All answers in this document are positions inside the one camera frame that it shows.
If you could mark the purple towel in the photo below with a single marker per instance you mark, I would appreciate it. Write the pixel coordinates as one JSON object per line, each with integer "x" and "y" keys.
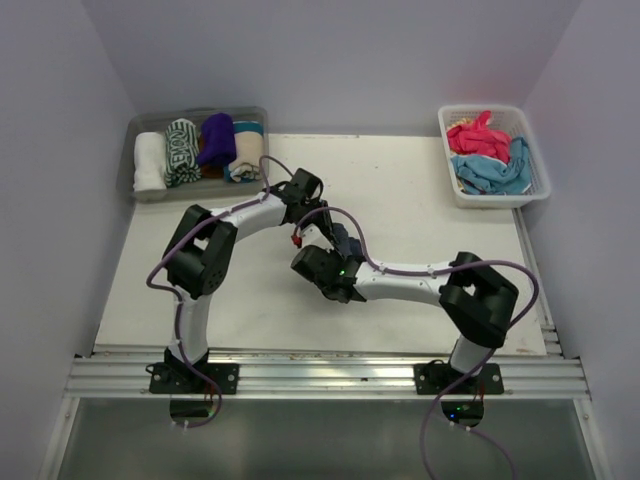
{"x": 218, "y": 134}

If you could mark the white rolled towel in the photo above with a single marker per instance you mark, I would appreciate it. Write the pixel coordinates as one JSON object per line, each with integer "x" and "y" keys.
{"x": 149, "y": 162}

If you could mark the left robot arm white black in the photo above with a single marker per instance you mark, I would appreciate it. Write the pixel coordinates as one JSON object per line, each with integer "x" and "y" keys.
{"x": 198, "y": 256}

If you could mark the pink object in basket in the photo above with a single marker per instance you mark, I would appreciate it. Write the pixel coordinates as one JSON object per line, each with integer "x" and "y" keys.
{"x": 476, "y": 137}

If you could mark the light blue crumpled towel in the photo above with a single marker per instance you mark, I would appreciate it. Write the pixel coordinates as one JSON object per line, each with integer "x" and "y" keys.
{"x": 484, "y": 175}

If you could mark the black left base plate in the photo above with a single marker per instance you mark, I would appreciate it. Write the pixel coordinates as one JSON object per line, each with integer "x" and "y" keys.
{"x": 165, "y": 380}

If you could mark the clear plastic tray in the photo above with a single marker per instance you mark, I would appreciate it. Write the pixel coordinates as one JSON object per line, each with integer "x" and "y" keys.
{"x": 202, "y": 189}

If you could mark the brown rolled towel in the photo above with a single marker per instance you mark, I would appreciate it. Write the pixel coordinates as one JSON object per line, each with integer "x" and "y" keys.
{"x": 209, "y": 171}

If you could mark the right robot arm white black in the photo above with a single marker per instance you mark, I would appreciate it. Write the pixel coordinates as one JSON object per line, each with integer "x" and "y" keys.
{"x": 478, "y": 300}

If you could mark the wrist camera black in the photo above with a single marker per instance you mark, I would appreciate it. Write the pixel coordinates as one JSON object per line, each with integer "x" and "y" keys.
{"x": 318, "y": 265}
{"x": 305, "y": 186}

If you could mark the white plastic laundry basket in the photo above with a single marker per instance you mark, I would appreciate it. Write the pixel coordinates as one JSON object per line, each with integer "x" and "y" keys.
{"x": 512, "y": 121}

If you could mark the beige teal rolled towel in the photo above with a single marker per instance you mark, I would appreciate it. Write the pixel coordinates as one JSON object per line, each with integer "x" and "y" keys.
{"x": 249, "y": 141}

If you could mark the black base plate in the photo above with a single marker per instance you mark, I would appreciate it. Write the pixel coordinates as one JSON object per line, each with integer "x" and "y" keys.
{"x": 434, "y": 377}
{"x": 165, "y": 380}

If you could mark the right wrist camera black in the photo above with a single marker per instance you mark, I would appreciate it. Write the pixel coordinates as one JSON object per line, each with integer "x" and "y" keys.
{"x": 318, "y": 265}

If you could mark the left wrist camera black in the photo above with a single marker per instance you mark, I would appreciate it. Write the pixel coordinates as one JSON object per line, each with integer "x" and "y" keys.
{"x": 305, "y": 186}

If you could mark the dark grey towel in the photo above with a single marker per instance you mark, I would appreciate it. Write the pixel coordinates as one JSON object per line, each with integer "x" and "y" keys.
{"x": 344, "y": 243}

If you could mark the aluminium mounting rail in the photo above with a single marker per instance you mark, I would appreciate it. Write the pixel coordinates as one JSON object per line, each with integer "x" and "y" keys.
{"x": 114, "y": 372}

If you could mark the green striped rolled towel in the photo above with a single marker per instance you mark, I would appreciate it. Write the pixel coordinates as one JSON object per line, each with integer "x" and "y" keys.
{"x": 181, "y": 145}

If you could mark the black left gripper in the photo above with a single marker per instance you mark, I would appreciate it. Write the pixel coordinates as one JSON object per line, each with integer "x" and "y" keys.
{"x": 326, "y": 225}

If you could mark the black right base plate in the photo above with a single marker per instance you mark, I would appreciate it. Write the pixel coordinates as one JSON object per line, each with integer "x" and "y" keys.
{"x": 434, "y": 377}

